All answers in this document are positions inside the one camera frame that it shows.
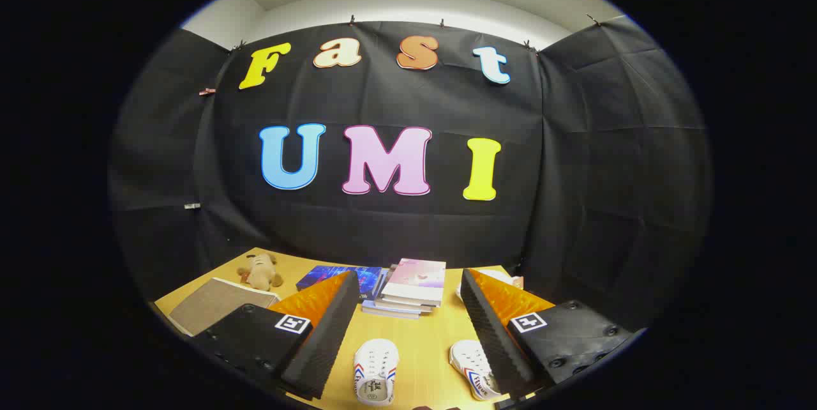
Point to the beige fabric storage box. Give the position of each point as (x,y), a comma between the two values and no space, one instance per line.
(214,304)

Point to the white plush toy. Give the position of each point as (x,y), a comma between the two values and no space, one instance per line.
(504,274)

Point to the pink cover book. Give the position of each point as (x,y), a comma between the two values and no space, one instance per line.
(418,277)

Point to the light blue book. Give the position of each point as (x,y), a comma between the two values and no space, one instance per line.
(386,312)

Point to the dark blue book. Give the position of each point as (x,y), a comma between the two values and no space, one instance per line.
(319,277)

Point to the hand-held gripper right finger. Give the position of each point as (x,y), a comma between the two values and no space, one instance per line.
(494,340)

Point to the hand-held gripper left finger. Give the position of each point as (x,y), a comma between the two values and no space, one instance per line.
(322,340)

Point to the grey book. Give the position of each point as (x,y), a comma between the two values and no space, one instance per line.
(402,306)

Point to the white canvas shoe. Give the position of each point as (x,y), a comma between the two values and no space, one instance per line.
(468,362)
(376,365)

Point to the brown plush dog toy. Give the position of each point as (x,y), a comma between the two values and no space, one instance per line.
(262,273)

